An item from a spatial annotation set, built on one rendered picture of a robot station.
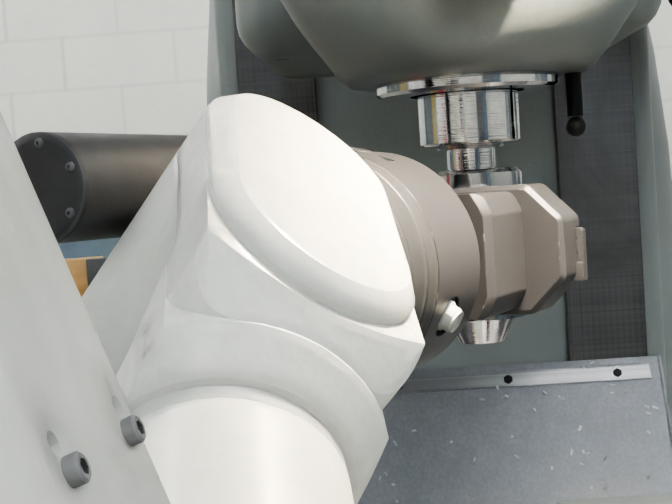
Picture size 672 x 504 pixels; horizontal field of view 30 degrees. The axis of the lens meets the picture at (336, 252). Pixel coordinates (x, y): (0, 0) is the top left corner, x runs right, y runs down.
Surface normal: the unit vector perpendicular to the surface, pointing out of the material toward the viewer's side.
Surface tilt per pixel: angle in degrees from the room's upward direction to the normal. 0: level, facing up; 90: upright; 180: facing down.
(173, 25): 90
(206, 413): 26
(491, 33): 129
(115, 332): 84
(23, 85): 90
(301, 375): 79
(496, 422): 63
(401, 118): 90
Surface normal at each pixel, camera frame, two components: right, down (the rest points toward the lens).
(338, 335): 0.53, -0.15
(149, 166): 0.83, -0.33
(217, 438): -0.03, -0.88
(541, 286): -0.46, 0.07
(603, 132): -0.04, 0.06
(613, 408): -0.07, -0.39
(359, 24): -0.48, 0.68
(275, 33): 0.00, 0.50
